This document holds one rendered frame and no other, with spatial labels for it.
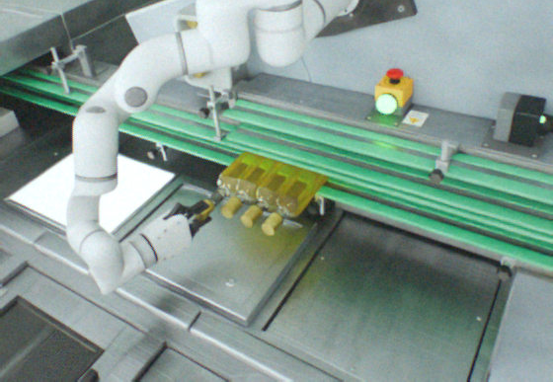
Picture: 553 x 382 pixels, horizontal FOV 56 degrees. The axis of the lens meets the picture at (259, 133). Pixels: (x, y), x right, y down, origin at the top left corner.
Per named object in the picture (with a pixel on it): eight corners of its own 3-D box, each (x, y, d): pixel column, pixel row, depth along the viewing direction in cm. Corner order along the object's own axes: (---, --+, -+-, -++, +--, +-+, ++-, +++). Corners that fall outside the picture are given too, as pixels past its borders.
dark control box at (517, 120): (501, 119, 118) (492, 139, 112) (507, 90, 114) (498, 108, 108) (540, 128, 114) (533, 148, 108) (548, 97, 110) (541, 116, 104)
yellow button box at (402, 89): (385, 96, 132) (373, 111, 127) (386, 70, 127) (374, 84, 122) (412, 102, 128) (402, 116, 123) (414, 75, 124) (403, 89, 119)
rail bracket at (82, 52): (101, 70, 188) (50, 100, 173) (87, 27, 178) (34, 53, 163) (110, 72, 185) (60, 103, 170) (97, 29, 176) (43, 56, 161)
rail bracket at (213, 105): (230, 124, 149) (203, 147, 141) (221, 72, 140) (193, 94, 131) (238, 126, 148) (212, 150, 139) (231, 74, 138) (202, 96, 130)
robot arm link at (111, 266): (67, 235, 108) (87, 256, 101) (113, 209, 113) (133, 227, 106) (91, 287, 115) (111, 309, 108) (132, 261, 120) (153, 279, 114)
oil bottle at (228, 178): (260, 151, 149) (216, 195, 135) (258, 135, 146) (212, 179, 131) (276, 156, 146) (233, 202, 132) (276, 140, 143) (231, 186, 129)
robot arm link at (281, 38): (285, 35, 116) (248, 68, 105) (283, -23, 108) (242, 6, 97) (326, 42, 111) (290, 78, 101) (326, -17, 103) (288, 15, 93)
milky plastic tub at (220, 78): (202, 71, 163) (185, 84, 157) (190, 3, 151) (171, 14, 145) (248, 81, 155) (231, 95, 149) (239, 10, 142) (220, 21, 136)
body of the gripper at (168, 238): (157, 274, 117) (197, 248, 123) (147, 243, 112) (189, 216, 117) (139, 258, 122) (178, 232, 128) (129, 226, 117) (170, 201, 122)
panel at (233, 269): (89, 147, 182) (5, 205, 159) (86, 139, 180) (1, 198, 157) (318, 230, 137) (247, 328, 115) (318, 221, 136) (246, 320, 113)
